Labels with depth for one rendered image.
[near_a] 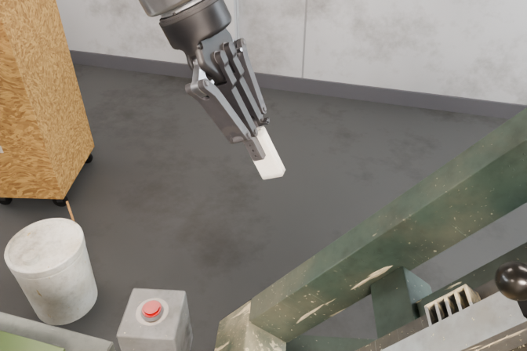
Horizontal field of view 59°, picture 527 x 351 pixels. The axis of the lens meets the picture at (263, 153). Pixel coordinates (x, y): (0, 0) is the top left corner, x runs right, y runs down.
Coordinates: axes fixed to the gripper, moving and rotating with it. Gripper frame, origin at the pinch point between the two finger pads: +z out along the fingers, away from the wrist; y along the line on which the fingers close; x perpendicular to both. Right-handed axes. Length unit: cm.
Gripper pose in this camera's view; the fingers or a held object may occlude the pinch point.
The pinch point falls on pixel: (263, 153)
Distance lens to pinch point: 58.9
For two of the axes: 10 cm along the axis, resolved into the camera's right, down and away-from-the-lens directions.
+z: 4.1, 8.1, 4.3
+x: -8.6, 1.8, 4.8
